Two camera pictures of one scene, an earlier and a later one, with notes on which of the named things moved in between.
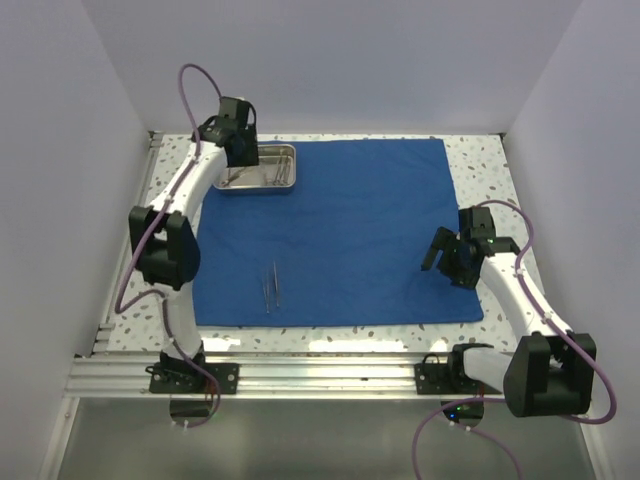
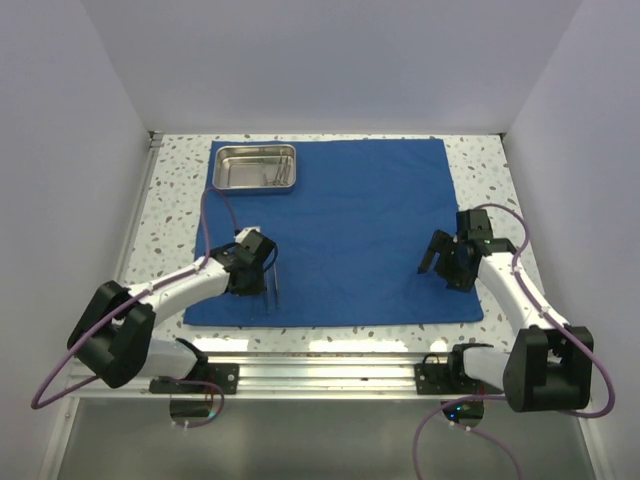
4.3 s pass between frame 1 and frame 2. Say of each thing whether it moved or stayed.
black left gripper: moved
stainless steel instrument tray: stayed
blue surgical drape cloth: stayed
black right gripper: stayed
